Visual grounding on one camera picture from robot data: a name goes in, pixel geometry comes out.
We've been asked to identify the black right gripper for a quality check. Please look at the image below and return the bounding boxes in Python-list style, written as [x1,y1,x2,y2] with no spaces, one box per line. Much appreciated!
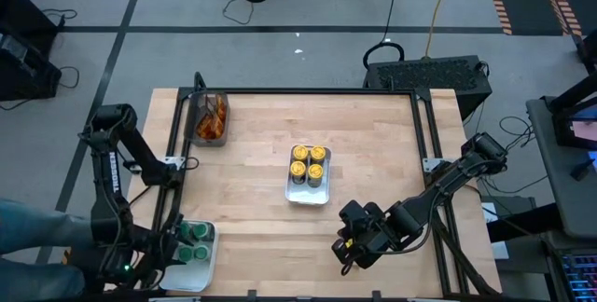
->
[331,203,400,276]

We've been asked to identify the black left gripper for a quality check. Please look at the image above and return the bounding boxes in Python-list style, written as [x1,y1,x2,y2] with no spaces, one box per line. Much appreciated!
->
[144,213,187,278]

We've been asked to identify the orange spice packet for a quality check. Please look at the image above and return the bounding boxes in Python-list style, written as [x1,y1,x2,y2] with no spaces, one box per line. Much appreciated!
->
[215,98,229,129]
[197,116,220,141]

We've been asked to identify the person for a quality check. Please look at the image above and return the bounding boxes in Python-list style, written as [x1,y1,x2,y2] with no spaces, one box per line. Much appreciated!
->
[0,198,97,302]

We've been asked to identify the black perforated computer box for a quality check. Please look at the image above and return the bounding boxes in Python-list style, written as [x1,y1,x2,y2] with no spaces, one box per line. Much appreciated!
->
[363,54,493,121]

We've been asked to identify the grey desk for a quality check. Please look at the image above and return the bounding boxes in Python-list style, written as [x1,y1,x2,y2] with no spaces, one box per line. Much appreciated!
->
[525,96,597,240]

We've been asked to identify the backlit keyboard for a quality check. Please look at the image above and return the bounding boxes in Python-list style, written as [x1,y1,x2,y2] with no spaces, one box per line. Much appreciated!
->
[557,249,597,302]

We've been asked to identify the black equipment case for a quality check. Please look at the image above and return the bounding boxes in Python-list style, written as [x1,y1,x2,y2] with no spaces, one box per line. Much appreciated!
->
[0,0,62,103]

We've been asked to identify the black monitor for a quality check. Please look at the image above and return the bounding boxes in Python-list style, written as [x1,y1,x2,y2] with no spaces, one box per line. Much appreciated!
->
[545,75,597,150]

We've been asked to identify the white plastic handled bin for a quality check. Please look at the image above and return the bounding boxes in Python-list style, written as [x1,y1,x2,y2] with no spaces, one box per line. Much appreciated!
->
[158,220,220,293]
[284,144,333,206]

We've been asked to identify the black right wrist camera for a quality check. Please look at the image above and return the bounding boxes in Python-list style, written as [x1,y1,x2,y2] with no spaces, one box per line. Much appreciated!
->
[339,200,370,229]

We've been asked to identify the black metal table frame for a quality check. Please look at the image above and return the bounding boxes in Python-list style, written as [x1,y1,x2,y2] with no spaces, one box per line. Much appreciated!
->
[151,72,503,299]

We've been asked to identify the long black cable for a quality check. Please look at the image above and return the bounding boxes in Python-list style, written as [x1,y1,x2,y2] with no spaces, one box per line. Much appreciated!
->
[362,0,406,73]

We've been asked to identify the thin black cable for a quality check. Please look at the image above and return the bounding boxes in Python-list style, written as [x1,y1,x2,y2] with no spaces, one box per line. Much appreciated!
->
[221,0,257,26]

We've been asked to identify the long yellow cable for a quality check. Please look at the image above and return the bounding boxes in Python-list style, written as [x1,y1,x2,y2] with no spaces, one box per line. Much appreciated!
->
[423,0,456,59]

